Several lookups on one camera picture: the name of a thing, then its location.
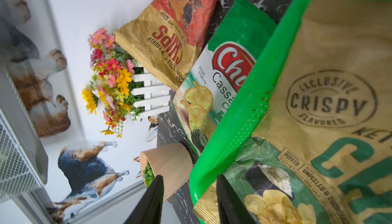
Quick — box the tan green kettle chips bag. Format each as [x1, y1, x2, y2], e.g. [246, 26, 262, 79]
[192, 0, 392, 224]

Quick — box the white fence flower planter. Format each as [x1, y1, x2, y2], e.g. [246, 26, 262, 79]
[81, 27, 172, 138]

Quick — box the tan red kettle chips bag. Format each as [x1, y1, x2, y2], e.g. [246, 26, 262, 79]
[114, 0, 217, 90]

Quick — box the green white cassava chips bag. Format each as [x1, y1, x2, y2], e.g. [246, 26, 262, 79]
[173, 0, 277, 157]

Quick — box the pink pot with green plant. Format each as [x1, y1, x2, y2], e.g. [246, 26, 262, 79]
[139, 143, 193, 201]

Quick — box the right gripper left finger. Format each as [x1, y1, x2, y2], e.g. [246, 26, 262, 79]
[125, 175, 164, 224]

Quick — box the green plastic basket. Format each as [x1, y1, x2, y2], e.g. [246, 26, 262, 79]
[189, 0, 392, 224]

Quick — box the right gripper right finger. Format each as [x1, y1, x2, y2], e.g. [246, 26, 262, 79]
[216, 175, 256, 224]

